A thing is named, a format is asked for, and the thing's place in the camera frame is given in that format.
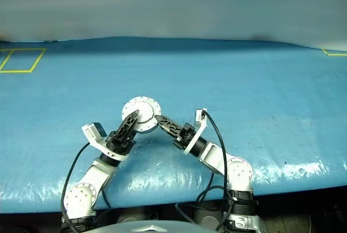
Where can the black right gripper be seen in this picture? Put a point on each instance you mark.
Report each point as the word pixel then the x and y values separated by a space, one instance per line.
pixel 185 135

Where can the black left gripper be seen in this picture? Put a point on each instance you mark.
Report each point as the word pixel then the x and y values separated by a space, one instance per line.
pixel 119 143

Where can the black motor rotor bell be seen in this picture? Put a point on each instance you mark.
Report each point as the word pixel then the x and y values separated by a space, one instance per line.
pixel 146 108

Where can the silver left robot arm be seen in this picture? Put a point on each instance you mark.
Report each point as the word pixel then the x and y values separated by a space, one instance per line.
pixel 81 195

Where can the blue plastic table cover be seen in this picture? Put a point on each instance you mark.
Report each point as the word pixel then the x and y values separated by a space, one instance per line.
pixel 244 86

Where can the dark round cylinder under table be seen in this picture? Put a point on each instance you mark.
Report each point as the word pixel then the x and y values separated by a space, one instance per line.
pixel 208 214
pixel 132 215

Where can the grey robot torso with emblem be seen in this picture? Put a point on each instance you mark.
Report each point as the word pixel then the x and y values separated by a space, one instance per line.
pixel 143 227

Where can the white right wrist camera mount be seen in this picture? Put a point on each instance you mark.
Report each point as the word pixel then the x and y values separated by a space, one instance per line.
pixel 203 120

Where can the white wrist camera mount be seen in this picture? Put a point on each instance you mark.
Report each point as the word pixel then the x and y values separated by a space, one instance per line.
pixel 93 138
pixel 203 120

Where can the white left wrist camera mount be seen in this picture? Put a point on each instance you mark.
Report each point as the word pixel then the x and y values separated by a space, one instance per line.
pixel 93 138

